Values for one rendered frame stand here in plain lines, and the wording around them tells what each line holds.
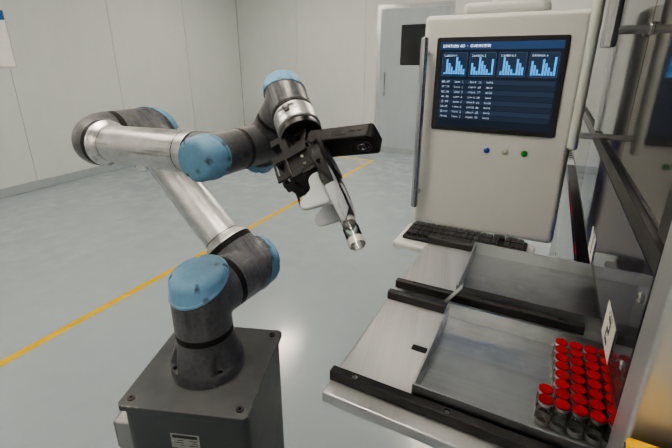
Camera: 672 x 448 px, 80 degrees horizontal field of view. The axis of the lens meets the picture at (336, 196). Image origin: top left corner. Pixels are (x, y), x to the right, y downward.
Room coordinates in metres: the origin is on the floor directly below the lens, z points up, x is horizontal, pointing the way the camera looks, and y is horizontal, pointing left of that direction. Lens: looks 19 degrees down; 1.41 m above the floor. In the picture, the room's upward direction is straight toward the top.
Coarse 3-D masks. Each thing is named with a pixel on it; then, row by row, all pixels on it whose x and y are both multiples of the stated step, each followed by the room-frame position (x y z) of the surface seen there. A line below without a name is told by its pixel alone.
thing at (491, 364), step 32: (448, 320) 0.73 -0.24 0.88; (480, 320) 0.71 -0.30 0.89; (512, 320) 0.69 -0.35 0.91; (448, 352) 0.63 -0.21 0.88; (480, 352) 0.63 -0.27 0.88; (512, 352) 0.63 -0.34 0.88; (544, 352) 0.63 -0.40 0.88; (416, 384) 0.52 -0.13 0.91; (448, 384) 0.55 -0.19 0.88; (480, 384) 0.55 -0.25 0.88; (512, 384) 0.55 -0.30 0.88; (480, 416) 0.47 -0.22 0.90; (512, 416) 0.49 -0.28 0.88
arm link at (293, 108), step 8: (288, 104) 0.69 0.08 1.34; (296, 104) 0.68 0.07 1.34; (304, 104) 0.69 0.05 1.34; (280, 112) 0.68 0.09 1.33; (288, 112) 0.67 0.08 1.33; (296, 112) 0.66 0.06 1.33; (304, 112) 0.66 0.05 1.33; (312, 112) 0.68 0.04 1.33; (280, 120) 0.67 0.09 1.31; (280, 128) 0.66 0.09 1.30
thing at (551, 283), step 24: (480, 264) 0.98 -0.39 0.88; (504, 264) 0.98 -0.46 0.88; (528, 264) 0.98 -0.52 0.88; (552, 264) 0.96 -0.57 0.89; (576, 264) 0.93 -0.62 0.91; (456, 288) 0.82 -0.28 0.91; (480, 288) 0.86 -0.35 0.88; (504, 288) 0.86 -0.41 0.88; (528, 288) 0.86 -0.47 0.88; (552, 288) 0.86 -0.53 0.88; (576, 288) 0.86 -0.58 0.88; (552, 312) 0.73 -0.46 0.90; (576, 312) 0.71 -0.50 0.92
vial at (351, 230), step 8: (352, 216) 0.50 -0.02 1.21; (344, 224) 0.49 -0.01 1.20; (352, 224) 0.48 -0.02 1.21; (344, 232) 0.48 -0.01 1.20; (352, 232) 0.47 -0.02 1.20; (360, 232) 0.48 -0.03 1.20; (352, 240) 0.46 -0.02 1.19; (360, 240) 0.46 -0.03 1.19; (352, 248) 0.47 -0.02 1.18; (360, 248) 0.47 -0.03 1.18
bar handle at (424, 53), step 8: (424, 40) 1.43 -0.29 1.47; (424, 48) 1.43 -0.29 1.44; (424, 56) 1.43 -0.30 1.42; (424, 64) 1.43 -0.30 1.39; (424, 72) 1.43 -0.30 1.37; (424, 80) 1.43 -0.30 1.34; (424, 88) 1.43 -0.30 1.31; (424, 96) 1.44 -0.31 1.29; (416, 120) 1.44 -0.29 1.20; (416, 128) 1.44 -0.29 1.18; (416, 136) 1.44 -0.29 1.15; (416, 144) 1.43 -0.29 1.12; (416, 152) 1.43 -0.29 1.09; (416, 160) 1.43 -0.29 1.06; (416, 168) 1.43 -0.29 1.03; (416, 176) 1.43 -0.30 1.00; (416, 184) 1.43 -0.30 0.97; (416, 192) 1.43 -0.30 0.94; (416, 200) 1.43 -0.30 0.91
